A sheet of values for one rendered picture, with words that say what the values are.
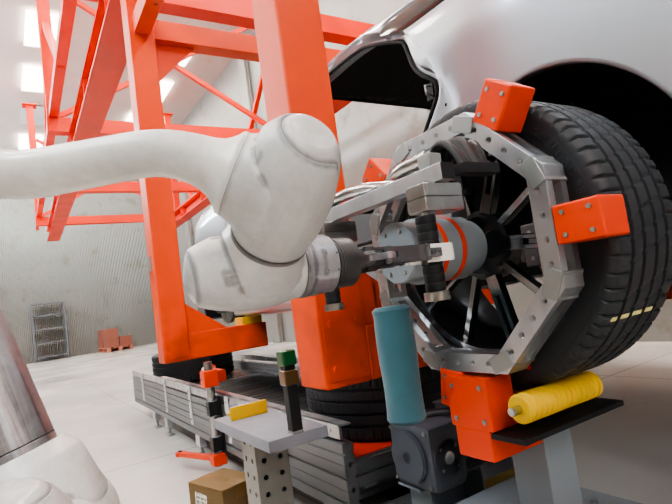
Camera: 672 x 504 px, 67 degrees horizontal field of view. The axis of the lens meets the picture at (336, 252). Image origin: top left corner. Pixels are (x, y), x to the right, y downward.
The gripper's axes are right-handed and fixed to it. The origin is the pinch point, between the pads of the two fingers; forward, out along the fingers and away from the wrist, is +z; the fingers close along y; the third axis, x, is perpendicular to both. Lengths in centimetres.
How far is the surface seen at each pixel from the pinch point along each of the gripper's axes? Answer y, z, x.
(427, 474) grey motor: -44, 28, -54
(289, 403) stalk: -56, -3, -30
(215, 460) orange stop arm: -184, 14, -74
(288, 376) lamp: -56, -3, -23
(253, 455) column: -76, -7, -46
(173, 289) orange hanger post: -255, 21, 13
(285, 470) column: -75, 2, -52
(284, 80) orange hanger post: -63, 11, 60
